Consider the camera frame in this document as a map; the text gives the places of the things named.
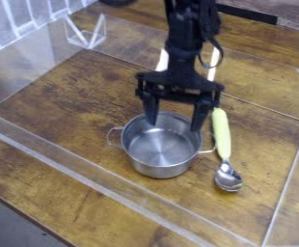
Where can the black bar in background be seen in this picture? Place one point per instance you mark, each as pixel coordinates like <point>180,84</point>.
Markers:
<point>247,14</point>

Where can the green handled metal spoon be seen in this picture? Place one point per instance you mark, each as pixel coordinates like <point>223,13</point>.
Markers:
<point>227,178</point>

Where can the clear acrylic enclosure wall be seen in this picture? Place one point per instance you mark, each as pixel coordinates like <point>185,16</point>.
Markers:
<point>65,97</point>

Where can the small steel pot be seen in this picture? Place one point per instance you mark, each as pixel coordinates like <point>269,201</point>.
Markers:
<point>160,149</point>

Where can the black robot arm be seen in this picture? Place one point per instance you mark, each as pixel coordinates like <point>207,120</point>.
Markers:
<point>193,23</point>

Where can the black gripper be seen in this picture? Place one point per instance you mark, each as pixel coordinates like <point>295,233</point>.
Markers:
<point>174,81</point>

